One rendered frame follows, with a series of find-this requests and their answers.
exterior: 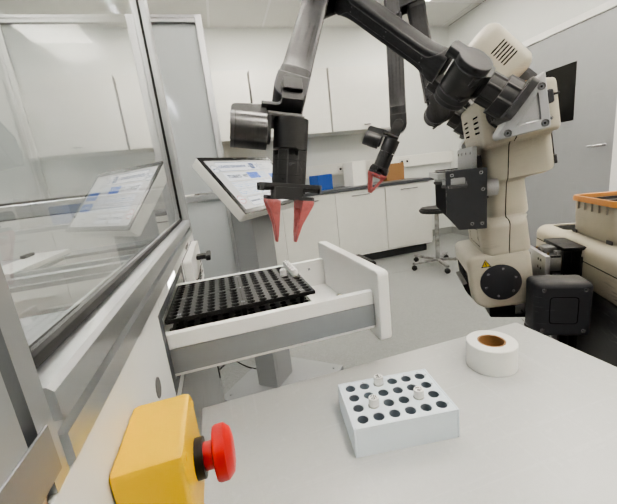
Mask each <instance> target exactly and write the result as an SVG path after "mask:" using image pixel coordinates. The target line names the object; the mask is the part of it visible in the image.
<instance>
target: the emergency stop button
mask: <svg viewBox="0 0 617 504"><path fill-rule="evenodd" d="M203 460H204V466H205V470H206V471H210V470H213V469H214V470H215V473H216V476H217V480H218V482H221V483H222V482H225V481H228V480H230V479H231V478H232V476H233V475H234V473H235V472H236V452H235V445H234V439H233V434H232V432H231V429H230V427H229V425H227V424H225V423H224V422H220V423H216V424H214V425H213V426H212V429H211V440H208V441H204V442H203Z"/></svg>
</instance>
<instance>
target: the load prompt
mask: <svg viewBox="0 0 617 504"><path fill-rule="evenodd" d="M214 164H215V165H216V166H217V167H218V168H219V170H220V171H238V170H256V169H261V168H260V167H259V165H258V164H257V163H256V162H215V163H214Z"/></svg>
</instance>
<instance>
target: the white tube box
mask: <svg viewBox="0 0 617 504"><path fill-rule="evenodd" d="M415 386H421V387H422V388H423V389H424V399H423V400H416V399H414V393H413V388H414V387H415ZM338 394H339V403H340V410H341V413H342V416H343V419H344V422H345V425H346V428H347V431H348V434H349V437H350V440H351V443H352V446H353V450H354V453H355V456H356V458H358V457H359V458H360V457H365V456H370V455H374V454H379V453H384V452H389V451H394V450H399V449H404V448H409V447H414V446H418V445H423V444H428V443H433V442H438V441H443V440H448V439H453V438H457V437H460V419H459V408H458V407H457V406H456V405H455V404H454V402H453V401H452V400H451V399H450V398H449V396H448V395H447V394H446V393H445V392H444V391H443V389H442V388H441V387H440V386H439V385H438V383H437V382H436V381H435V380H434V379H433V378H432V376H431V375H430V374H429V373H428V372H427V371H426V369H420V370H414V371H409V372H403V373H398V374H392V375H387V376H383V386H381V387H376V386H375V385H374V379H373V378H370V379H365V380H359V381H354V382H348V383H343V384H340V385H339V384H338ZM372 394H375V395H377V396H378V397H379V407H378V408H377V409H371V408H370V407H369V401H368V397H369V395H372Z"/></svg>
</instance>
